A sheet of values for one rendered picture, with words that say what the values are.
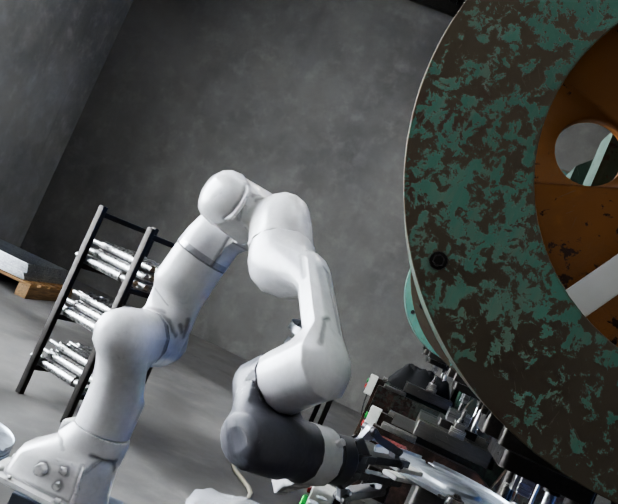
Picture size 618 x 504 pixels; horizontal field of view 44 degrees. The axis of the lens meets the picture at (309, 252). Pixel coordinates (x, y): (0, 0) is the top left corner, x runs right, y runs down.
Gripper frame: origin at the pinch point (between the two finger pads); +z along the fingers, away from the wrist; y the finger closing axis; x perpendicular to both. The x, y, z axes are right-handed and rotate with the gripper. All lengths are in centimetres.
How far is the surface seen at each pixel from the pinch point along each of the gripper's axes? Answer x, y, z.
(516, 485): -9.4, 4.8, 19.5
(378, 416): 133, -18, 163
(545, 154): -17, 51, -23
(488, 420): -4.3, 13.4, 11.2
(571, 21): -18, 66, -32
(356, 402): 433, -68, 513
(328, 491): 28.1, -15.5, 19.1
